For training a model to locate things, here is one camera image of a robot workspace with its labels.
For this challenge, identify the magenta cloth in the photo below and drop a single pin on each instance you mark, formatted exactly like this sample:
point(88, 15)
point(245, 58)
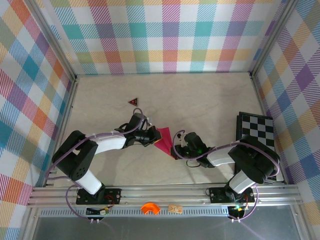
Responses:
point(165, 143)

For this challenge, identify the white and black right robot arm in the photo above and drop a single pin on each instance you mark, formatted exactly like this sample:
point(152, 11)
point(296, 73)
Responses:
point(255, 160)

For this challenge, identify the red triangle marker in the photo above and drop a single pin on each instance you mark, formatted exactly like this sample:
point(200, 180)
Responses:
point(134, 102)

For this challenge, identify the small wooden tag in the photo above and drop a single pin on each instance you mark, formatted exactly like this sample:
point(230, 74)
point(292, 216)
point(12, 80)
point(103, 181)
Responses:
point(175, 208)

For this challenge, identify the black and grey checkerboard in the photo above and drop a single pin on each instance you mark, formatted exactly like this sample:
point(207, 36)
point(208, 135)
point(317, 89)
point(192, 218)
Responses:
point(257, 125)

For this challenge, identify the grey metal panel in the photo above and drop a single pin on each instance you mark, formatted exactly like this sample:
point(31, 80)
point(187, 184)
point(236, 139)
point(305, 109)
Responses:
point(162, 228)

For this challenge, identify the small circuit board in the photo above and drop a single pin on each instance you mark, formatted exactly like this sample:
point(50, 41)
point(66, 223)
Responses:
point(237, 208)

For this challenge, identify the small green connector module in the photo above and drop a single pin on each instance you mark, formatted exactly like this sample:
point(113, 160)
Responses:
point(103, 212)

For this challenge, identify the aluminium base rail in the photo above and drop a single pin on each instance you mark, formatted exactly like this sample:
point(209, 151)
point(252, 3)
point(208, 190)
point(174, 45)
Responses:
point(162, 193)

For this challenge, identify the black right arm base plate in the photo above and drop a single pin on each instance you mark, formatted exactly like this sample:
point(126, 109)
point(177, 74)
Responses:
point(217, 195)

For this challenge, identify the orange plastic bracket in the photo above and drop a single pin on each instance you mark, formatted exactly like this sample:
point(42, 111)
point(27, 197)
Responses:
point(150, 208)

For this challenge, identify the aluminium side rail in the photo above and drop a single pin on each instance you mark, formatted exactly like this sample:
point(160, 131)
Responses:
point(63, 125)
point(258, 97)

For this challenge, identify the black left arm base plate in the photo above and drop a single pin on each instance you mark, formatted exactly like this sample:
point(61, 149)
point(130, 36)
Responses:
point(112, 196)

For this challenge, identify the aluminium frame post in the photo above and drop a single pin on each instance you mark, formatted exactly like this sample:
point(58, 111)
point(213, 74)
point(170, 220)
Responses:
point(272, 37)
point(55, 42)

